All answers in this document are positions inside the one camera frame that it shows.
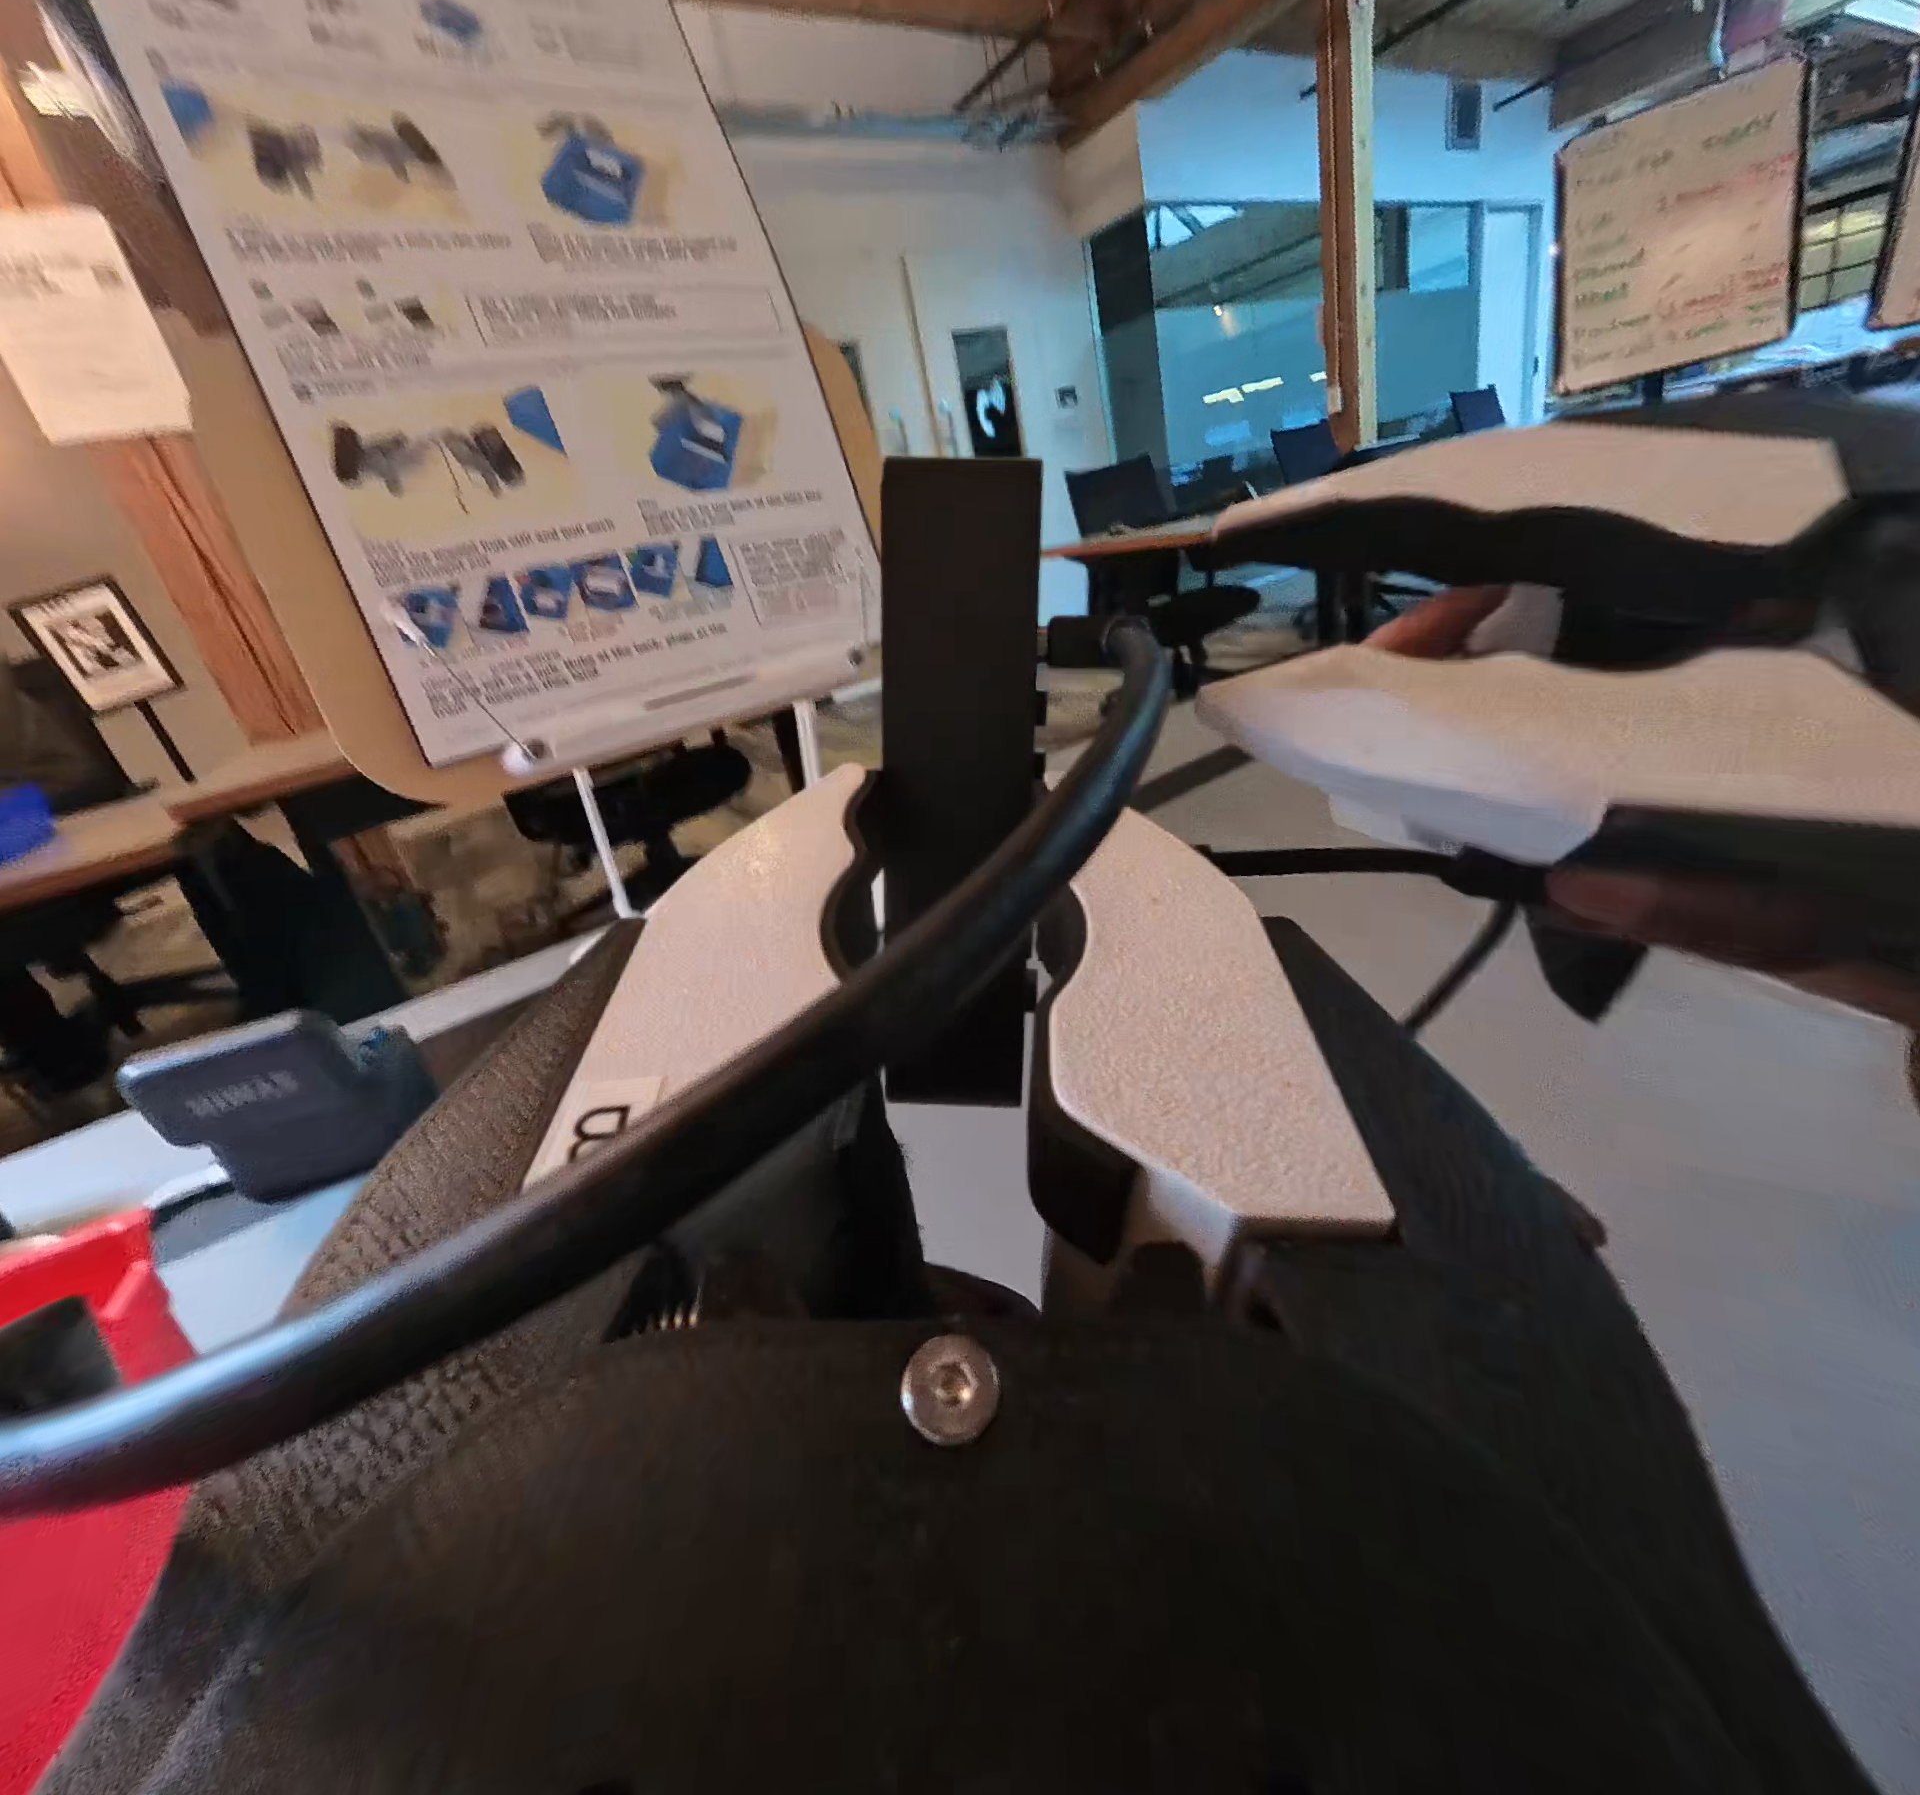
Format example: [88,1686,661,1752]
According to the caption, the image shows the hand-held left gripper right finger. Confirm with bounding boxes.
[1024,809,1401,1301]

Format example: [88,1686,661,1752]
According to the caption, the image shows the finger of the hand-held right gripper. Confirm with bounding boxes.
[1194,425,1861,631]
[1193,645,1920,869]

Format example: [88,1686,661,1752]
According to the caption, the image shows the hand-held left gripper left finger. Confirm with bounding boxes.
[520,768,892,1196]

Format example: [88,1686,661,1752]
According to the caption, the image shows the black cable orange plugs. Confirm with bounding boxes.
[0,617,1175,1519]

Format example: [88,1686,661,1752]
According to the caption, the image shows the black usb hub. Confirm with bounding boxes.
[878,456,1047,1109]

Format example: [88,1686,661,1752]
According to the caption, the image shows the red plastic bin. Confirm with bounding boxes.
[0,1207,200,1795]

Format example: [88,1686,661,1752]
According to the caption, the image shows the person's right hand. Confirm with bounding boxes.
[1366,584,1920,1035]

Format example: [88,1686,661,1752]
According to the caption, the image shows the black office chair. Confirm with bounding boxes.
[501,744,751,914]
[1063,455,1263,695]

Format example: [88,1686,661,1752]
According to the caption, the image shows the handwritten whiteboard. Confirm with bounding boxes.
[1553,54,1813,398]

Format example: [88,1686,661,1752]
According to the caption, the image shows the grey clamp block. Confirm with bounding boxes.
[116,1012,440,1207]

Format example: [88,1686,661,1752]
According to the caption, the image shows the wooden office desk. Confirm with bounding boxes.
[0,732,361,1018]

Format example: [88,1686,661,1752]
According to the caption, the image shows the black sign white symbol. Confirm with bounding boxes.
[951,326,1027,464]

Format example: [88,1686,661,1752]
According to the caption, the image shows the framed black white marker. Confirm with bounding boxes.
[5,577,184,713]

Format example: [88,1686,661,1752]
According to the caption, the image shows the instruction poster board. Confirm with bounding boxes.
[0,0,892,812]

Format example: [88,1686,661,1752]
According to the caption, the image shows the white paper notice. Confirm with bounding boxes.
[0,209,195,447]

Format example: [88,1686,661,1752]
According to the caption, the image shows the thin black cable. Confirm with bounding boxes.
[1199,845,1521,1035]

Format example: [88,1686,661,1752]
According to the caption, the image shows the wooden support post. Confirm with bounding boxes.
[1315,0,1382,455]

